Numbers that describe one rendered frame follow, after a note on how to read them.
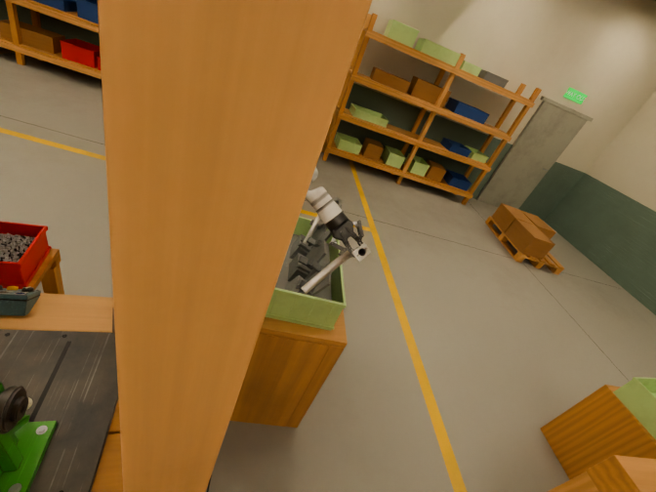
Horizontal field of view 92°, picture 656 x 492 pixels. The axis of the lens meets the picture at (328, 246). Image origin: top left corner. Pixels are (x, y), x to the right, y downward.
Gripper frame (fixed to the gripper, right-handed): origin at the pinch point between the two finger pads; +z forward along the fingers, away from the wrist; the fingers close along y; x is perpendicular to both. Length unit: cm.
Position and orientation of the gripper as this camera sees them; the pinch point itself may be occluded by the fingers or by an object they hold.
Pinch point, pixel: (357, 250)
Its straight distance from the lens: 108.2
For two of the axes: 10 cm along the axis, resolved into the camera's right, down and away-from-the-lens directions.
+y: 7.7, -6.2, 1.4
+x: -1.9, -0.1, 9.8
